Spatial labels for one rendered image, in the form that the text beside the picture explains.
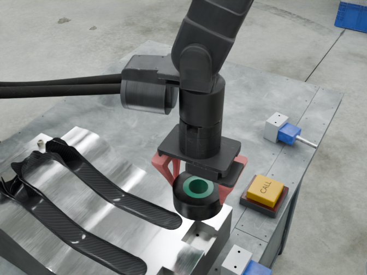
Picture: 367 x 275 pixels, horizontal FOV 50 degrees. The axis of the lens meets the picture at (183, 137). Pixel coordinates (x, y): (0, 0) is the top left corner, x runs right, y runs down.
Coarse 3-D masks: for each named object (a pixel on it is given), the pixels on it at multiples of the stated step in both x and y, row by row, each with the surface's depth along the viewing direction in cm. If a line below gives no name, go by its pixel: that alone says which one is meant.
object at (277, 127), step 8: (272, 120) 97; (280, 120) 97; (272, 128) 97; (280, 128) 96; (288, 128) 96; (296, 128) 96; (264, 136) 100; (272, 136) 98; (280, 136) 97; (288, 136) 95; (296, 136) 96; (312, 144) 93
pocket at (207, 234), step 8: (192, 224) 69; (200, 224) 70; (208, 224) 69; (192, 232) 71; (200, 232) 71; (208, 232) 70; (216, 232) 68; (184, 240) 68; (192, 240) 69; (200, 240) 69; (208, 240) 69; (200, 248) 68; (208, 248) 67
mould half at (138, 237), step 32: (96, 160) 78; (128, 160) 81; (64, 192) 72; (128, 192) 76; (160, 192) 75; (0, 224) 65; (32, 224) 66; (96, 224) 70; (128, 224) 70; (224, 224) 70; (32, 256) 64; (64, 256) 65; (160, 256) 64; (192, 256) 64
